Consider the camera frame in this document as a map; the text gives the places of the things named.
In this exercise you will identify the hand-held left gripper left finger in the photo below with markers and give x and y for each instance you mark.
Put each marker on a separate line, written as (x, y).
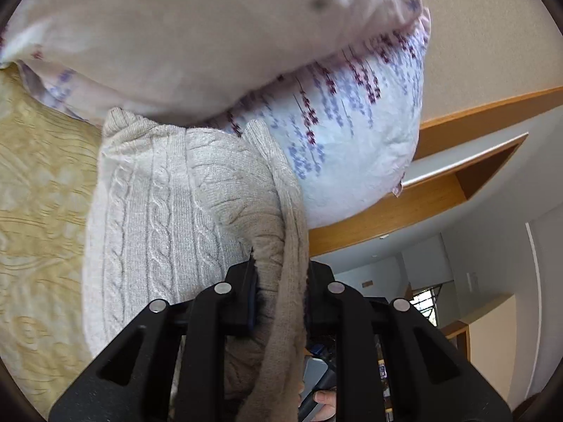
(246, 301)

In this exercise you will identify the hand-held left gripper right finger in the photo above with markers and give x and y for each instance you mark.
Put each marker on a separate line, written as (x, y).
(321, 301)

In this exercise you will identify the person's right hand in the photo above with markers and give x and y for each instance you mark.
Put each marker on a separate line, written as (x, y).
(326, 406)

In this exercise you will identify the window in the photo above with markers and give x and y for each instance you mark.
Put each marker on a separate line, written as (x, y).
(424, 303)

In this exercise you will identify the wooden headboard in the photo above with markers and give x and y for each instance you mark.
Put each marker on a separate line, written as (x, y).
(396, 211)

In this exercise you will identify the pale blue floral pillow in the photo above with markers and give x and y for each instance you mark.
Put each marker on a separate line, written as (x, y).
(352, 149)

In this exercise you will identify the yellow patterned bedsheet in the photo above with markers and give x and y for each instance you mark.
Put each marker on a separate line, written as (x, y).
(39, 228)

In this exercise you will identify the pink floral pillow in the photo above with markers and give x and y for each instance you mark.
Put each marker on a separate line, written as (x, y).
(176, 35)

